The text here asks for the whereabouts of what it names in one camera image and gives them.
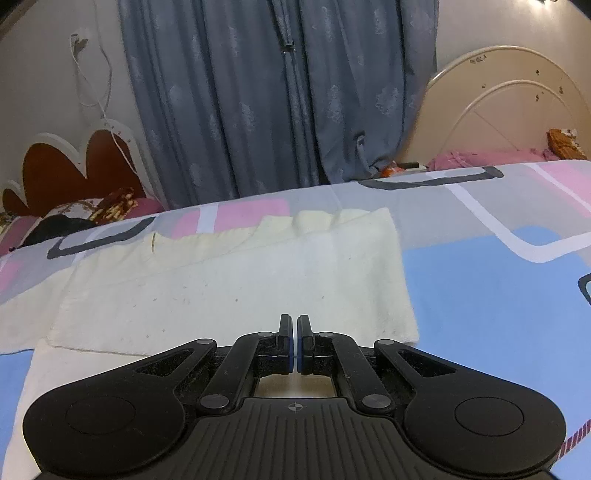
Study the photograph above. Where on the brown plush toy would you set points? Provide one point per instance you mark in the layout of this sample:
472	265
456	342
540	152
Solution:
562	144

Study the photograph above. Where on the grey-blue patterned curtain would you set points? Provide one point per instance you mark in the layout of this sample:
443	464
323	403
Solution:
258	101

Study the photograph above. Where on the black cloth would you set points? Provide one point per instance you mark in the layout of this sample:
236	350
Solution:
60	228

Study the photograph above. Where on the striped floral pillow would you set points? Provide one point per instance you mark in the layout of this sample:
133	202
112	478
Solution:
115	207

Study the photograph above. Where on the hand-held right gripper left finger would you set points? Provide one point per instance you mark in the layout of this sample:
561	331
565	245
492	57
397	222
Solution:
288	350

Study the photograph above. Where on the pink blanket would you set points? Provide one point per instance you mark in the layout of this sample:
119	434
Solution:
480	159

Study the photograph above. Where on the cream arched headboard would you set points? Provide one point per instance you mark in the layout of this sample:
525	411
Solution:
498	115

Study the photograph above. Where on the patterned pastel bed sheet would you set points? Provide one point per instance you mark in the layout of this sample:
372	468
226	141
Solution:
471	295

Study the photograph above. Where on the cream knit garment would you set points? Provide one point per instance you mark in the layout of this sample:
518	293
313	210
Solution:
240	286

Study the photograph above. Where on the orange packet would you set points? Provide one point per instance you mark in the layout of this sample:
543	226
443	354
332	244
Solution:
391	170

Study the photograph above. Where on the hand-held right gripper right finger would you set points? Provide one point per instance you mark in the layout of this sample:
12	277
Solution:
301	350

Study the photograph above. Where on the white ribbed garment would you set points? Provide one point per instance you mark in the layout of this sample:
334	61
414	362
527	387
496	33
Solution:
51	397

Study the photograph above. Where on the curtain clip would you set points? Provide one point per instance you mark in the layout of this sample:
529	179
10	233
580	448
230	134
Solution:
288	46

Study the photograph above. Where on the red cloud-shaped headboard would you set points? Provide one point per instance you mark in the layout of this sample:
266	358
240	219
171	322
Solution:
69	175

